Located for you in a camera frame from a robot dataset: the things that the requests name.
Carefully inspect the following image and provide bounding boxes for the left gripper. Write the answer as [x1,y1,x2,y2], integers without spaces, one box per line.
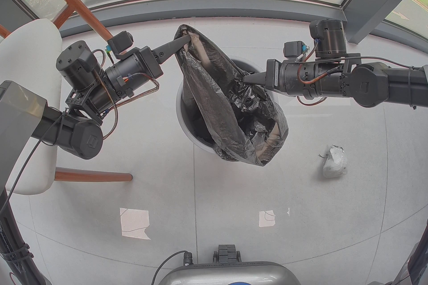
[88,35,194,116]

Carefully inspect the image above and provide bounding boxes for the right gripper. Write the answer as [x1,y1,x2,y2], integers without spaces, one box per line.
[243,59,346,99]

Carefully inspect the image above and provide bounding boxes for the black plastic bag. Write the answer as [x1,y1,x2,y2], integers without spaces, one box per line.
[174,24,289,167]

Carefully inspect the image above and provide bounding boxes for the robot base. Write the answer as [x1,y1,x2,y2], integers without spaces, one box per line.
[160,244,300,285]

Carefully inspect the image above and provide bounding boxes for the white trash bin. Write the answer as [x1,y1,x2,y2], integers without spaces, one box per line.
[175,56,283,155]

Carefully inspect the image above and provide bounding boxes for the crumpled clear plastic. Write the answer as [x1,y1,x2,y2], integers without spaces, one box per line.
[318,144,348,179]

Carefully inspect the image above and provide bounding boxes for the white cushioned wooden chair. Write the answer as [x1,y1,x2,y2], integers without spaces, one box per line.
[0,0,134,195]

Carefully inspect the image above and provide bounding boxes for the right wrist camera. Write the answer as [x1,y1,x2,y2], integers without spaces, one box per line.
[283,41,307,62]

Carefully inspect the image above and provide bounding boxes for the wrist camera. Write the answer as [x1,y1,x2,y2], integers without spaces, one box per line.
[283,41,307,62]
[106,31,135,60]

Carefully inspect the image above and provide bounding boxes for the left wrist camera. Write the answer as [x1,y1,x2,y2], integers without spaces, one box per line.
[106,31,135,60]

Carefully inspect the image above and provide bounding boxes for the black cable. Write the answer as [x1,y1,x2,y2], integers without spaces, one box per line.
[152,250,188,285]

